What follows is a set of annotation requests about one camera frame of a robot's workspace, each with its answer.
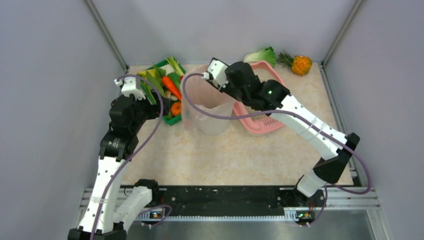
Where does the pink lined trash bin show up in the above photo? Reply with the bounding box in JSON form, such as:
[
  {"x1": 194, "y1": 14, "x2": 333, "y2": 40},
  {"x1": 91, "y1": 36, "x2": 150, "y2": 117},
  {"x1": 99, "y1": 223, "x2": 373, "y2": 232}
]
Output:
[{"x1": 181, "y1": 76, "x2": 236, "y2": 135}]

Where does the pink litter box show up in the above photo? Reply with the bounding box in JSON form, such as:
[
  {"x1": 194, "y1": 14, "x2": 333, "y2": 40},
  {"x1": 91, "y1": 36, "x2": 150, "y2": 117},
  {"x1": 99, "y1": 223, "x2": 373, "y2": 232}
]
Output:
[{"x1": 233, "y1": 60, "x2": 286, "y2": 136}]

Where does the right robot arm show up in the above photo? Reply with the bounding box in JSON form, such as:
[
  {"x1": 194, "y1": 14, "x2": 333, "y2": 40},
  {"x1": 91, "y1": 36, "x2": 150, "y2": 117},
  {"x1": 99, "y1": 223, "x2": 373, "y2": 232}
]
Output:
[{"x1": 224, "y1": 61, "x2": 360, "y2": 197}]

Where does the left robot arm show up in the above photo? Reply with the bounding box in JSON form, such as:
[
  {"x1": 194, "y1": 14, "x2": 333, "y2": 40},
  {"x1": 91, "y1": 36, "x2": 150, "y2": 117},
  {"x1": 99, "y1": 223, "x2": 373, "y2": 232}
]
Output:
[{"x1": 67, "y1": 94, "x2": 171, "y2": 240}]

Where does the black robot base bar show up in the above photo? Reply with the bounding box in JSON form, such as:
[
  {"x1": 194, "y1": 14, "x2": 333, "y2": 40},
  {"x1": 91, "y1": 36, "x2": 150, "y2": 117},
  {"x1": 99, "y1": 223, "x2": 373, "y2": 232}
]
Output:
[{"x1": 148, "y1": 185, "x2": 325, "y2": 217}]

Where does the green leafy vegetable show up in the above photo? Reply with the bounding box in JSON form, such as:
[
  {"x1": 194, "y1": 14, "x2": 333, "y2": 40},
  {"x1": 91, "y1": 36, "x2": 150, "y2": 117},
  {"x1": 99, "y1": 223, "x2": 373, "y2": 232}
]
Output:
[{"x1": 138, "y1": 69, "x2": 166, "y2": 98}]

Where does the small orange pumpkin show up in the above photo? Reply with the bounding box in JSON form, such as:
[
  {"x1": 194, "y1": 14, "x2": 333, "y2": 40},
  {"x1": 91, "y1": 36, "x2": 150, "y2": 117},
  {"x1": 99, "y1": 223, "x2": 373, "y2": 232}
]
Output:
[{"x1": 170, "y1": 101, "x2": 182, "y2": 117}]

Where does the orange toy carrot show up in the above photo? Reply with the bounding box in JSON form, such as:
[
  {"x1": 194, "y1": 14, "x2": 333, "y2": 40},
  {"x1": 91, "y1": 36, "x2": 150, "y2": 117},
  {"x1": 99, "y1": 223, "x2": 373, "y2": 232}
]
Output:
[{"x1": 161, "y1": 76, "x2": 182, "y2": 101}]

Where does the toy bok choy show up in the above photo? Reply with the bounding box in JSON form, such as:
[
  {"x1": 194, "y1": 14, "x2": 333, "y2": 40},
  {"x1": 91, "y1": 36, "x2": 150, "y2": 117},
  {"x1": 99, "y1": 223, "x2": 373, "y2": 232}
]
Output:
[{"x1": 243, "y1": 46, "x2": 277, "y2": 68}]

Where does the green vegetable tray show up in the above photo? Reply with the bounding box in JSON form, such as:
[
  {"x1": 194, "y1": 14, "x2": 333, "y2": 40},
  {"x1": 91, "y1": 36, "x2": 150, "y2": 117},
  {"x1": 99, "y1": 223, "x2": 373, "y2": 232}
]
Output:
[{"x1": 137, "y1": 59, "x2": 183, "y2": 126}]

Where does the white green leek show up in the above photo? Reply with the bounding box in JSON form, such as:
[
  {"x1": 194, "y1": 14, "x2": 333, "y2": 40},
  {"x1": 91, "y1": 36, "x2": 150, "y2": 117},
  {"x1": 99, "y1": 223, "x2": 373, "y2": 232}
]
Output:
[{"x1": 165, "y1": 56, "x2": 185, "y2": 76}]

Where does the toy pineapple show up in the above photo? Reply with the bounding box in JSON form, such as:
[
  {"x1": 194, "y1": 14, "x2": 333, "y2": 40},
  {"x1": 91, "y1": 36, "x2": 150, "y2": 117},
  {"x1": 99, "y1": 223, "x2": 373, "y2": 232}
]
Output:
[{"x1": 277, "y1": 51, "x2": 313, "y2": 76}]

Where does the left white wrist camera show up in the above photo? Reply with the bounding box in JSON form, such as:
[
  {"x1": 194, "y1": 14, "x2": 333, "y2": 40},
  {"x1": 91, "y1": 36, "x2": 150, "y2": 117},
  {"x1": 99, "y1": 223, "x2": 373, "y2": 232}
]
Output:
[{"x1": 114, "y1": 76, "x2": 146, "y2": 101}]

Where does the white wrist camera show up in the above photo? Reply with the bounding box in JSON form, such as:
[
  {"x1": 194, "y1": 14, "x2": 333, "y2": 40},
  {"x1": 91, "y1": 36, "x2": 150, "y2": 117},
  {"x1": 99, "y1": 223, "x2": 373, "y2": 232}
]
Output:
[
  {"x1": 114, "y1": 76, "x2": 146, "y2": 101},
  {"x1": 201, "y1": 57, "x2": 229, "y2": 90}
]

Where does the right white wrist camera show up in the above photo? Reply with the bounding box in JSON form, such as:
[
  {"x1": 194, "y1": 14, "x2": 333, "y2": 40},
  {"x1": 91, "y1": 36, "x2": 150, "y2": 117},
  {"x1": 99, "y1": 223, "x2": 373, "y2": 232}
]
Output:
[{"x1": 201, "y1": 57, "x2": 229, "y2": 90}]

